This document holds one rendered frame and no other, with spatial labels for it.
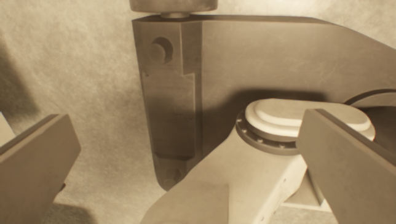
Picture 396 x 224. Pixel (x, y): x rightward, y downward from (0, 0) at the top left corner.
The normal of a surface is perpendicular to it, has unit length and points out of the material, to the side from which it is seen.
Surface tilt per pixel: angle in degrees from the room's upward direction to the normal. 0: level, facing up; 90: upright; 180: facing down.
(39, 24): 0
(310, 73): 0
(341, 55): 0
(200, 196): 115
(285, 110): 90
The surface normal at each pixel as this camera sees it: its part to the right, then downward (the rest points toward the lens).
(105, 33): -0.17, 0.50
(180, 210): 0.07, -0.99
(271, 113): 0.00, -0.86
